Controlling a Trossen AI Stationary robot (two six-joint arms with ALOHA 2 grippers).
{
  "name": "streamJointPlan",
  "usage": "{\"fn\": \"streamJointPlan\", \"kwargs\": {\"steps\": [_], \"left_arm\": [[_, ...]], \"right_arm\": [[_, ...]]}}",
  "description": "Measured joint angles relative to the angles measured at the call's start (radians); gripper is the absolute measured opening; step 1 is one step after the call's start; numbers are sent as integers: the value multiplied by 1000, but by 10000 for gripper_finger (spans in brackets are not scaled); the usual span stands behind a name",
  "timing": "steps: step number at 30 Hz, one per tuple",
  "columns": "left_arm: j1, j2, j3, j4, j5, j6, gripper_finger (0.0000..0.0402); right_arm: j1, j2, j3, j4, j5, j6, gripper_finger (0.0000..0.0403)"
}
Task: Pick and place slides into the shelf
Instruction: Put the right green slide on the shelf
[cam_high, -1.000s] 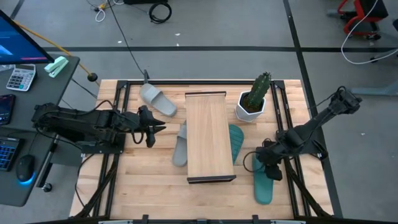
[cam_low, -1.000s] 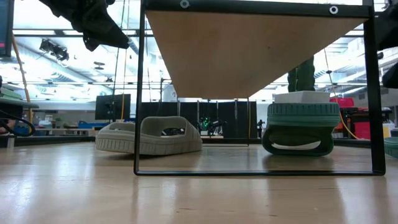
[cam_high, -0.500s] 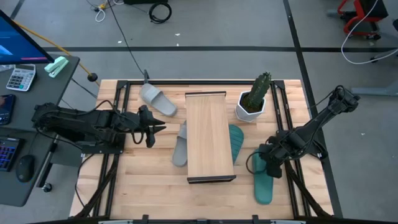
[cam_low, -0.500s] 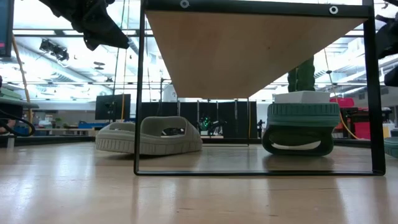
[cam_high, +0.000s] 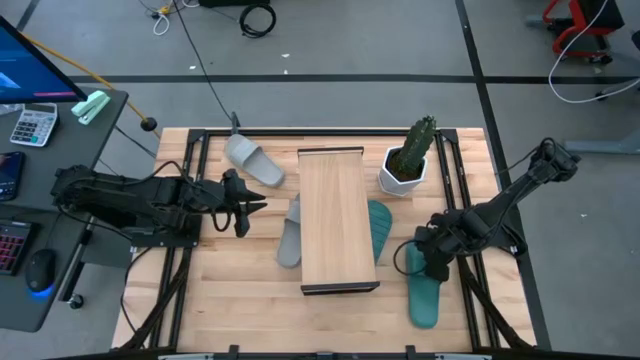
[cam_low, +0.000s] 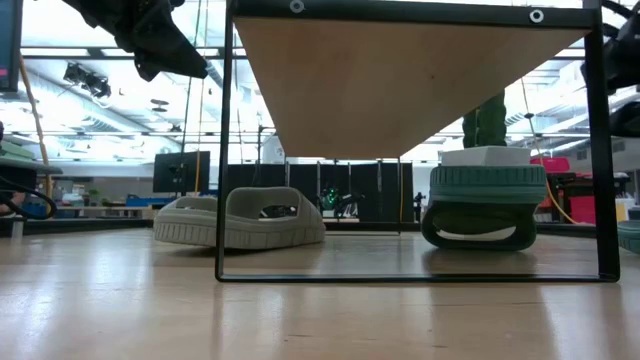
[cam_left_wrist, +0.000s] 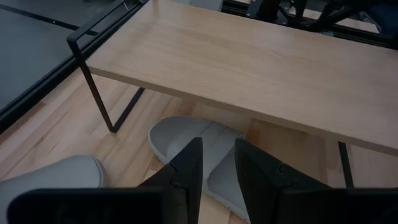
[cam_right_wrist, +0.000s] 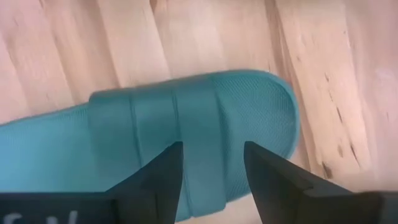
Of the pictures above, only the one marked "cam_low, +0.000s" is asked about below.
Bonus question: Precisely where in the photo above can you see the yellow rope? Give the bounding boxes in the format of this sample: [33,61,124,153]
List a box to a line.
[18,54,54,201]

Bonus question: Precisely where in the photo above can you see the black tripod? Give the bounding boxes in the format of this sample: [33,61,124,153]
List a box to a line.
[412,191,427,224]

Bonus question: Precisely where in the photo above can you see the white plant pot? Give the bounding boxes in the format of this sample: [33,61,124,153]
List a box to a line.
[437,145,532,242]

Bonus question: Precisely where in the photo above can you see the black cable loop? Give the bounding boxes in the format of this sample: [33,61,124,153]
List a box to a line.
[0,177,58,221]

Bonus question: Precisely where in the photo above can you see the robot with green light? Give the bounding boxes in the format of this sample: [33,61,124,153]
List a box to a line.
[319,183,366,220]

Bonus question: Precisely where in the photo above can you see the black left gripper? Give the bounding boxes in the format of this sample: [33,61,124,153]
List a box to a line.
[62,0,209,82]

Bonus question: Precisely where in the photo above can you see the black frame wooden top shelf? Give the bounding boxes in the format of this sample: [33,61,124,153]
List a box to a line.
[214,0,621,284]

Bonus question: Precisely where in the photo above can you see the black flat screen monitor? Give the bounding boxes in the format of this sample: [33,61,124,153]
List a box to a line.
[152,150,212,195]

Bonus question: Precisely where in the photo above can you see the desk computer monitor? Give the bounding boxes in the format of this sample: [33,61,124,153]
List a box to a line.
[0,0,24,94]

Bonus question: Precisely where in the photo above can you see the black room divider panels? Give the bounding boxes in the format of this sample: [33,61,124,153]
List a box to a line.
[225,162,415,224]

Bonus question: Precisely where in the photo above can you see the mint green stapler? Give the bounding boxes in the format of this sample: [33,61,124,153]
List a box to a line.
[0,141,37,162]

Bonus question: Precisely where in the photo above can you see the grey desk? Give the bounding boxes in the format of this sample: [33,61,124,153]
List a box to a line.
[0,149,64,194]

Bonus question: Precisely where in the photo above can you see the green cactus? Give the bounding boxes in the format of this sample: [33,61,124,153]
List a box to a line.
[462,90,508,149]

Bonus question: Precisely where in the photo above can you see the yellow cable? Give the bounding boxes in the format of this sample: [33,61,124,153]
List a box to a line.
[519,77,581,226]

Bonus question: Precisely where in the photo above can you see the red storage bin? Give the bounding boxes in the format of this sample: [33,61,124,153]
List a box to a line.
[569,194,599,225]
[529,156,571,174]

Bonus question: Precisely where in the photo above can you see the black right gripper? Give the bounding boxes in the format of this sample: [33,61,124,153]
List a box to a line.
[580,0,640,139]

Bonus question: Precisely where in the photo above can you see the black aluminium table frame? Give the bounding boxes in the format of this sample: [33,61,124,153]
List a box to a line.
[0,214,640,239]

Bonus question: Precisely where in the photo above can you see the black ceiling-hung device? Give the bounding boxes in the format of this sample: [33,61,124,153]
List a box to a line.
[62,62,113,100]

